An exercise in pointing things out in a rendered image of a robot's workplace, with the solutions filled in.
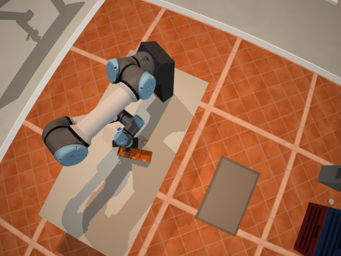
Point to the orange rack of bins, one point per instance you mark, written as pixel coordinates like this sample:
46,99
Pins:
135,154

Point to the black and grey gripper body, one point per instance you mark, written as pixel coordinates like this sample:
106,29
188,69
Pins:
135,143

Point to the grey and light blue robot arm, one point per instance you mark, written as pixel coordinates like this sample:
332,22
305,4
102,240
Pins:
69,138

